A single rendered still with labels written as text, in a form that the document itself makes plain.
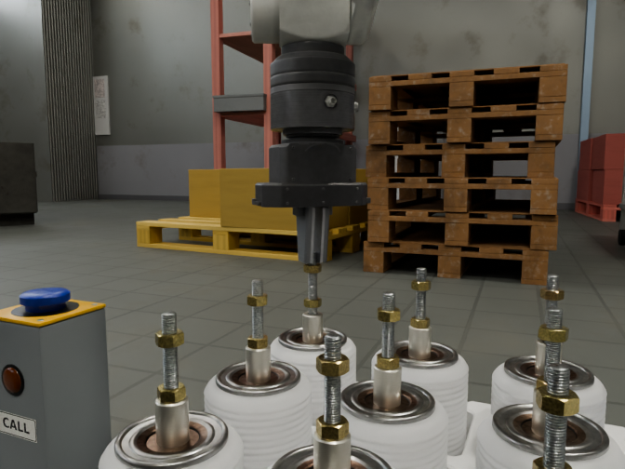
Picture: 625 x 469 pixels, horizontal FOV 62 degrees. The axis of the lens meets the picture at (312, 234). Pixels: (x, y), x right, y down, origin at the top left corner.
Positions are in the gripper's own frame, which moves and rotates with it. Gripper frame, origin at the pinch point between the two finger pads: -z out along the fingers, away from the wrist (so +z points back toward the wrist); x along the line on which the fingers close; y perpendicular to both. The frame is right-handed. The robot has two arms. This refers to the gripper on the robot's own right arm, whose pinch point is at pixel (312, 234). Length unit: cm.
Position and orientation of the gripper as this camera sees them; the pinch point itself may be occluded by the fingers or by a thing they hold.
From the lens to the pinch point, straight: 55.7
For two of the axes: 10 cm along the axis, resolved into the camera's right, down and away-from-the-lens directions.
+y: 4.0, 1.1, -9.1
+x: -9.2, 0.4, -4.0
